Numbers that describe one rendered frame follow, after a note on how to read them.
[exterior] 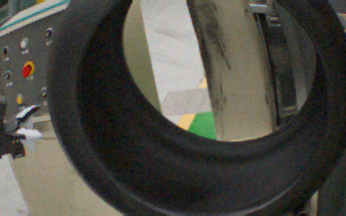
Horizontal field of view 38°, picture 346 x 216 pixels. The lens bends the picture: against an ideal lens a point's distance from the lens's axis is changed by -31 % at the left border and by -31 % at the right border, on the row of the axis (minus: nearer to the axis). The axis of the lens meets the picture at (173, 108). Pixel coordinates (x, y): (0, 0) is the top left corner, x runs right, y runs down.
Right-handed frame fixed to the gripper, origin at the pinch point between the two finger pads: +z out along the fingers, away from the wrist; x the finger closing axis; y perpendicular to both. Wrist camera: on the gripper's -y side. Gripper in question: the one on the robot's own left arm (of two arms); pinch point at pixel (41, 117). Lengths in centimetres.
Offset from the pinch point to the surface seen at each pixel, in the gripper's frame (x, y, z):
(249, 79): 12.8, -2.3, 44.8
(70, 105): 38.8, -19.4, 10.2
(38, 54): -50, 2, -1
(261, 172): 28, 10, 42
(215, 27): 9.6, -13.5, 40.6
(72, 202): -38, 52, -3
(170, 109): -249, 142, 67
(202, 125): -213, 137, 77
